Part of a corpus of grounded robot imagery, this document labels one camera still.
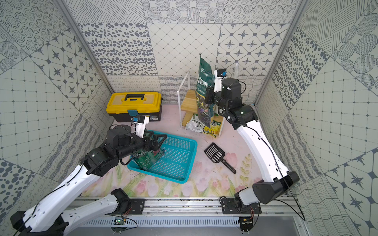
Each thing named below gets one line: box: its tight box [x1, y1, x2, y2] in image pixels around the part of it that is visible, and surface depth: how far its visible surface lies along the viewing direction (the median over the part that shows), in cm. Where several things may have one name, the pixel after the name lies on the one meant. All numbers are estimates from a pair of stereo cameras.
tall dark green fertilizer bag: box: [195, 53, 216, 128], surface depth 71 cm
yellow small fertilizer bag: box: [202, 119, 221, 139], surface depth 100 cm
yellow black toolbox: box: [105, 91, 162, 123], surface depth 100 cm
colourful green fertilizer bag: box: [131, 148, 165, 171], surface depth 83 cm
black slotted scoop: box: [203, 142, 237, 175], surface depth 95 cm
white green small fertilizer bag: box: [185, 115, 206, 133], surface depth 102 cm
